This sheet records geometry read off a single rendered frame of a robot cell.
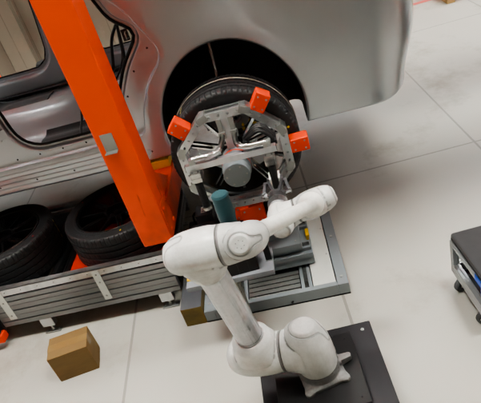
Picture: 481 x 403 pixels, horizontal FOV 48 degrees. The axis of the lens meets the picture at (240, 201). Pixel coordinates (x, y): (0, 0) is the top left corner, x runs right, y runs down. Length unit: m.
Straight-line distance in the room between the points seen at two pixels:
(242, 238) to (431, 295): 1.57
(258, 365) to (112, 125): 1.23
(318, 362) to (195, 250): 0.69
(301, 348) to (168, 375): 1.08
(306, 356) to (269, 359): 0.14
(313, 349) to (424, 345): 0.84
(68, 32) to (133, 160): 0.63
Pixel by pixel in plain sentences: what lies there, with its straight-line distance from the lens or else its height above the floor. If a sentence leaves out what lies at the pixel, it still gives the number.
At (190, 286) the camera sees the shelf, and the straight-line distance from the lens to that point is 2.59.
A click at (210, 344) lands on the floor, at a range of 2.93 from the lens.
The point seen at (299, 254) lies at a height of 0.17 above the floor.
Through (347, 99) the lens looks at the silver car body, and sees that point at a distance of 3.02.
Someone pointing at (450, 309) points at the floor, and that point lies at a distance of 2.84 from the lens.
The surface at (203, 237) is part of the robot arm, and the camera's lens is 1.59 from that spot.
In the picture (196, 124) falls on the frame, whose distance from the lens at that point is 2.53.
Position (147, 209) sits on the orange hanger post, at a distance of 2.70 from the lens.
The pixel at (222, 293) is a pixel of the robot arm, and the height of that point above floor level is 0.94.
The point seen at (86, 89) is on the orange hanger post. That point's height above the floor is 1.40.
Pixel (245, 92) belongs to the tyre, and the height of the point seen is 1.14.
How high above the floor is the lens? 2.08
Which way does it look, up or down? 32 degrees down
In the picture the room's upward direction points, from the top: 18 degrees counter-clockwise
